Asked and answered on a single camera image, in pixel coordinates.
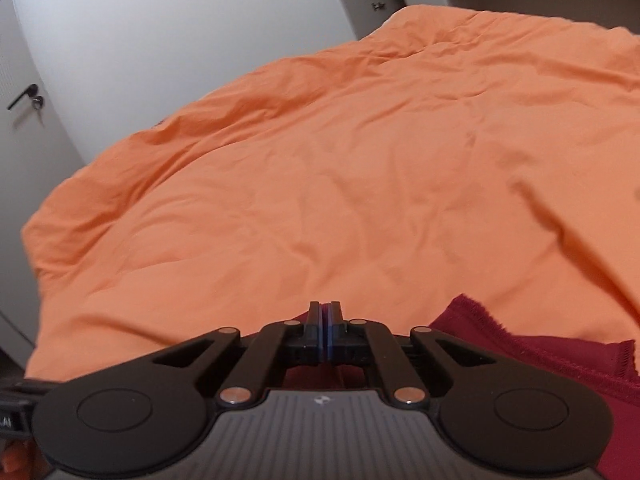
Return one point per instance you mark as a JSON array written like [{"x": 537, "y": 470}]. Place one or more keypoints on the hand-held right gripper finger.
[
  {"x": 320, "y": 332},
  {"x": 329, "y": 332}
]

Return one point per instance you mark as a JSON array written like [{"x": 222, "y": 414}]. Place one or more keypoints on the dark red long-sleeved shirt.
[{"x": 525, "y": 375}]

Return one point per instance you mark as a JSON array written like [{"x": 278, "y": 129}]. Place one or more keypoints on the orange blanket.
[{"x": 325, "y": 185}]

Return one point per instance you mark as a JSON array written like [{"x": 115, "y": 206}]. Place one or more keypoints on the white door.
[{"x": 30, "y": 160}]

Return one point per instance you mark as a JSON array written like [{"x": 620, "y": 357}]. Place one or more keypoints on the door lock with key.
[{"x": 38, "y": 104}]

